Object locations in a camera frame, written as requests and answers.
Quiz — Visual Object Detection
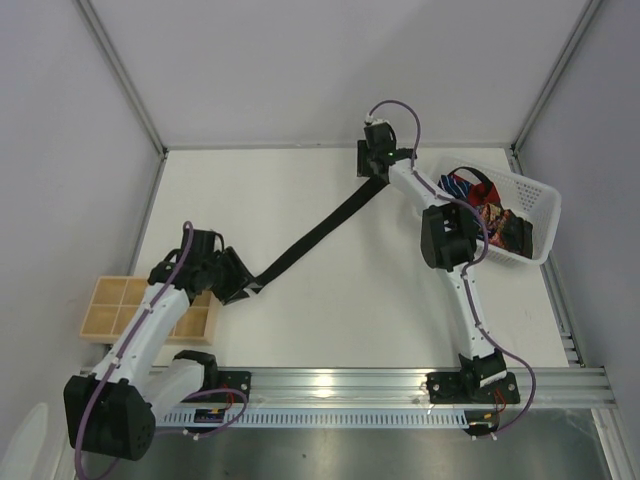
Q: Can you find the black tie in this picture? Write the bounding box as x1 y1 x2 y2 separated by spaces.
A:
247 178 387 294

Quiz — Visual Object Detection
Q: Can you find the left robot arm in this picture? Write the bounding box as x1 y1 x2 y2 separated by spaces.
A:
63 222 249 460

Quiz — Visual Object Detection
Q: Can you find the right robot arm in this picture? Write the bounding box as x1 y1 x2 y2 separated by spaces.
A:
358 119 507 405

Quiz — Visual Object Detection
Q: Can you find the blue striped tie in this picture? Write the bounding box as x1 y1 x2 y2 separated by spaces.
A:
438 173 474 201

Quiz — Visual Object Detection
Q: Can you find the wooden compartment tray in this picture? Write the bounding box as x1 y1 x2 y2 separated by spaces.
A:
79 276 221 346

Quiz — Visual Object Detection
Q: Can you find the red tie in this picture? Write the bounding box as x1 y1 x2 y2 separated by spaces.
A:
467 181 502 207

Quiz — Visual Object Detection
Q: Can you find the dark patterned tie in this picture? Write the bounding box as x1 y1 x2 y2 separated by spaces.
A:
477 204 533 259

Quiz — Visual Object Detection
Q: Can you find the white plastic basket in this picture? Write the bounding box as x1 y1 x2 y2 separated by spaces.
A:
427 155 562 267

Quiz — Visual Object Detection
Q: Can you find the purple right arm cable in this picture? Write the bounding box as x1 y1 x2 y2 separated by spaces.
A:
364 99 539 439

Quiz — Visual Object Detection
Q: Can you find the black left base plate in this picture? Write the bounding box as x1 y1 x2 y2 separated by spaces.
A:
209 370 252 404

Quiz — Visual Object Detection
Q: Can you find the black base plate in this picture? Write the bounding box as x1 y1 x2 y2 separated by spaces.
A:
426 371 521 405
209 370 252 404

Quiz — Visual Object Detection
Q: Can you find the aluminium mounting rail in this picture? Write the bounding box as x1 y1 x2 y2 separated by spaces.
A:
221 367 616 409

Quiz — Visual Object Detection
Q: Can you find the white slotted cable duct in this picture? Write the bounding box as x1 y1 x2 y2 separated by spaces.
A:
156 407 469 429

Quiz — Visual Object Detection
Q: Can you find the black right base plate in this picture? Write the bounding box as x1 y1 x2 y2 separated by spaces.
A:
426 371 521 405

